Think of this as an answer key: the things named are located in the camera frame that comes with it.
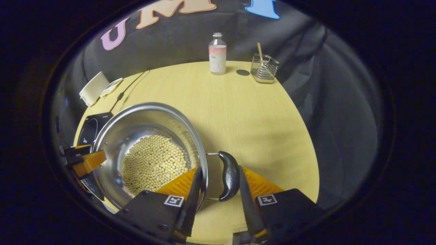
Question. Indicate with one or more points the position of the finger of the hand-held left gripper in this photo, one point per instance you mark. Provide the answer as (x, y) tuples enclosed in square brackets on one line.
[(77, 153), (90, 163)]

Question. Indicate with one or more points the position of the black round bottle cap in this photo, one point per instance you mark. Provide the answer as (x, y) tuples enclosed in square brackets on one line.
[(243, 72)]

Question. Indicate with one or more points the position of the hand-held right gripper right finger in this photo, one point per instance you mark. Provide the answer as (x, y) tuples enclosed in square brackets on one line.
[(247, 204)]

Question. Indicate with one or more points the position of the clear bottle with pink label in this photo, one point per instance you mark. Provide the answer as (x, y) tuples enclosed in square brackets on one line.
[(217, 58)]

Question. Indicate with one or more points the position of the white divided snack dish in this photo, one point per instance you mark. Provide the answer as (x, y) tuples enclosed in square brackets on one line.
[(110, 87)]

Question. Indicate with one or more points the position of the stainless steel pot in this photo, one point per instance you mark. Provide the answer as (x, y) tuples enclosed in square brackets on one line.
[(143, 119)]

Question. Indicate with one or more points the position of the wooden stick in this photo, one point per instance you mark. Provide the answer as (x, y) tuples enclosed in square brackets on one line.
[(260, 51)]

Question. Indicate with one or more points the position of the black induction cooktop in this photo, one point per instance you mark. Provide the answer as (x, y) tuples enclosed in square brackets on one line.
[(89, 129)]

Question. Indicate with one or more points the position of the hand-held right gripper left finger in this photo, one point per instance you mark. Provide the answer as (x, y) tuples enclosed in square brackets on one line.
[(194, 200)]

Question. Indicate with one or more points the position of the white toaster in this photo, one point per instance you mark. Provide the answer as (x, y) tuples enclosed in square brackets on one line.
[(93, 89)]

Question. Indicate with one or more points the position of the pile of yellow soybeans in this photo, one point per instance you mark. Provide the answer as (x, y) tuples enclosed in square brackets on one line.
[(153, 163)]

